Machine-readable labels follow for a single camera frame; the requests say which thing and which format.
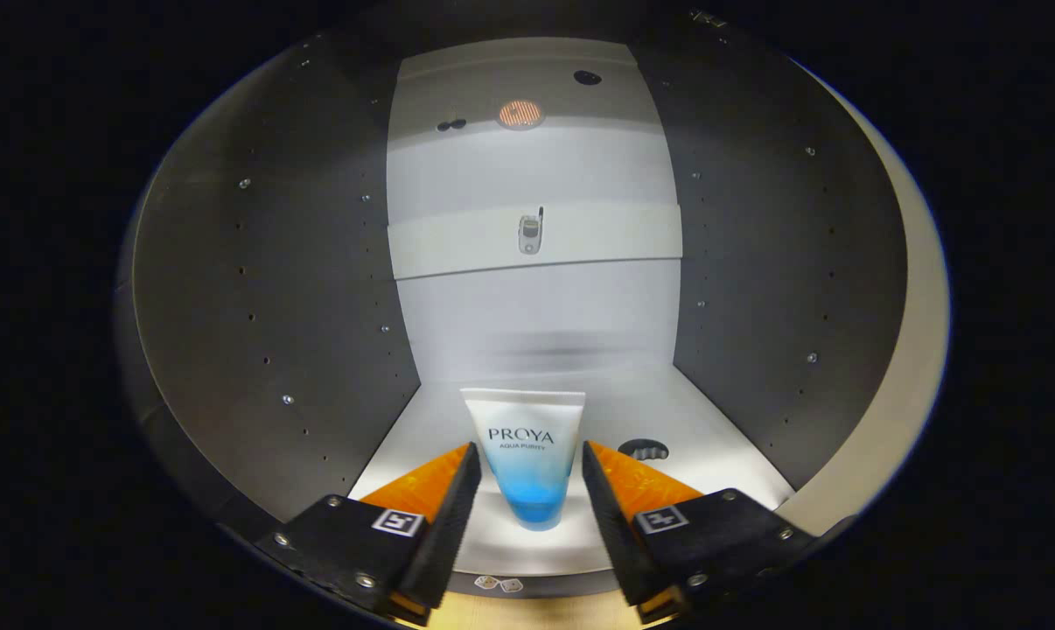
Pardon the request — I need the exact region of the white and blue tube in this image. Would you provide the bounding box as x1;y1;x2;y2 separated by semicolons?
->
460;388;586;532

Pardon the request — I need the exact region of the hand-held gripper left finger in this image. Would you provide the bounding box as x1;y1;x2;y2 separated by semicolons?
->
256;442;483;627

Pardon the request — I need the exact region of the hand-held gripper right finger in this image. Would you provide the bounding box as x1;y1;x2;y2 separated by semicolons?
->
582;439;817;624

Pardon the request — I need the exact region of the dark grey cabinet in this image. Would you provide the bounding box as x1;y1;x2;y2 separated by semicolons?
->
116;31;909;600

